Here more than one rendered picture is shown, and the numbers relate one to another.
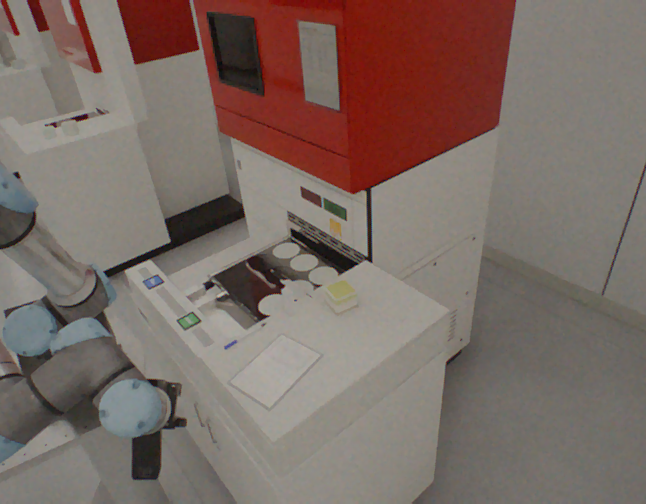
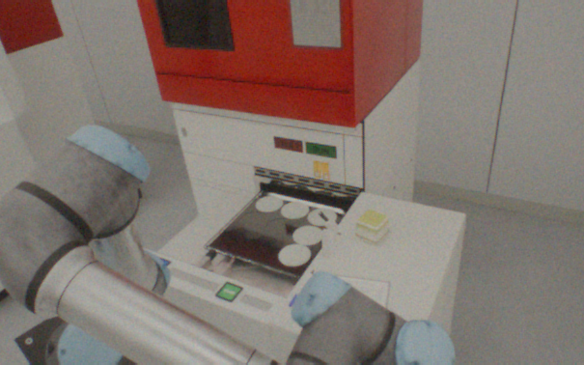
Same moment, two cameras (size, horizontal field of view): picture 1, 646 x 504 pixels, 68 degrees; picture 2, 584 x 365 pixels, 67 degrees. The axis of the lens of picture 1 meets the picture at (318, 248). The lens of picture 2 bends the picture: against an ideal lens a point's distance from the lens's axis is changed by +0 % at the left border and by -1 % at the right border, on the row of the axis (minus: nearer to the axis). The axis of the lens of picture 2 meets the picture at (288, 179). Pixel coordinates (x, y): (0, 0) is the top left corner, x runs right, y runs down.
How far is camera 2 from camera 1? 0.57 m
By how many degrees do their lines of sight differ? 18
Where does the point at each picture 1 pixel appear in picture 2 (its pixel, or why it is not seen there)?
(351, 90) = (354, 25)
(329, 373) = (408, 296)
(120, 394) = (421, 337)
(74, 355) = (344, 313)
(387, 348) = (441, 259)
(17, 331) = (82, 350)
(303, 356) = (374, 289)
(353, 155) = (355, 89)
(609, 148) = (474, 70)
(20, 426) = not seen: outside the picture
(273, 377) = not seen: hidden behind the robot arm
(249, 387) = not seen: hidden behind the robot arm
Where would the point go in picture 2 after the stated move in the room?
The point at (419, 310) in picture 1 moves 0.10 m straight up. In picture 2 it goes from (441, 220) to (444, 193)
